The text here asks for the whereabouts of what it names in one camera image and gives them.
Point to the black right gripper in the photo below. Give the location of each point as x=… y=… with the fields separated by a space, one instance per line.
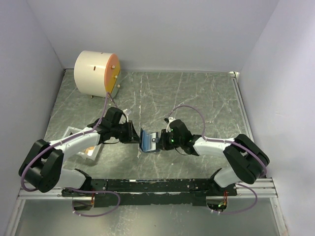
x=162 y=143

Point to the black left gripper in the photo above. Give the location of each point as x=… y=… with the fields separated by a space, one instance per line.
x=132 y=136

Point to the blue leather card holder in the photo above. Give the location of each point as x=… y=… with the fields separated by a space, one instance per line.
x=149 y=141

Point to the white plastic card tray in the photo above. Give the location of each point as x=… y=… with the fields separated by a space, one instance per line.
x=86 y=153

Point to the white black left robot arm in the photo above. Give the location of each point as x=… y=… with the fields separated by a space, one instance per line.
x=43 y=166

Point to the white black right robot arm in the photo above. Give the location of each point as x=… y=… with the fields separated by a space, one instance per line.
x=247 y=162

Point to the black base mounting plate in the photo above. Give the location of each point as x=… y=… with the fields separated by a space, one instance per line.
x=164 y=199

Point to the white round mini drawer cabinet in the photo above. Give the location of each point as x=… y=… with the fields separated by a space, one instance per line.
x=97 y=73

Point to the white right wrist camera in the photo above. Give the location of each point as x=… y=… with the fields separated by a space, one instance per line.
x=169 y=121

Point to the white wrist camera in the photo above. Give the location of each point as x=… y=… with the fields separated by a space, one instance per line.
x=169 y=121
x=127 y=112

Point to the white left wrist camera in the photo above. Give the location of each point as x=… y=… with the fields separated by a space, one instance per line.
x=127 y=112

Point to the aluminium extrusion rail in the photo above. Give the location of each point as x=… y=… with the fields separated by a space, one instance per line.
x=263 y=188

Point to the aluminium right side rail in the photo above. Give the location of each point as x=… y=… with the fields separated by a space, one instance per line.
x=262 y=159

